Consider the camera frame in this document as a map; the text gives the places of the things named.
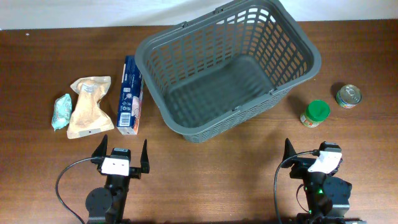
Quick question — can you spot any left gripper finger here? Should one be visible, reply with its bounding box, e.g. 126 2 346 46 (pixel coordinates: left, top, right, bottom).
91 134 108 157
140 140 150 174

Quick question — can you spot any tan grain pouch bag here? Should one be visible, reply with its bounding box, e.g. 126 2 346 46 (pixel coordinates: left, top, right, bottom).
67 76 114 139

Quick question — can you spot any blue cardboard food box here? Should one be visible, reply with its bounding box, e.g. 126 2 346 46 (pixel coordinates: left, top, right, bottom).
116 55 144 135

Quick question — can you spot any grey plastic shopping basket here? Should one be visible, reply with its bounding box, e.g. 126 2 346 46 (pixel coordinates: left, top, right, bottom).
135 0 322 143

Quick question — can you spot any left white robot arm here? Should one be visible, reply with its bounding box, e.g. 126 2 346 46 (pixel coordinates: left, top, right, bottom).
85 135 150 224

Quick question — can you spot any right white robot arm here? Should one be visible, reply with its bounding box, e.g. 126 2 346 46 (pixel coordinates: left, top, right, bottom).
277 139 365 224

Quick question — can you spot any green lid glass jar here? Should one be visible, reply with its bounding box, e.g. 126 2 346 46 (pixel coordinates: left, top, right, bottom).
300 100 331 128

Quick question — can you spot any teal wet wipes packet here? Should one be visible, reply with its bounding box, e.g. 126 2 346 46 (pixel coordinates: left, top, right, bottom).
52 93 72 131

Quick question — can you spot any silver pull-tab tin can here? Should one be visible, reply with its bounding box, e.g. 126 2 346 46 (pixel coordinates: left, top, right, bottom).
335 85 363 109

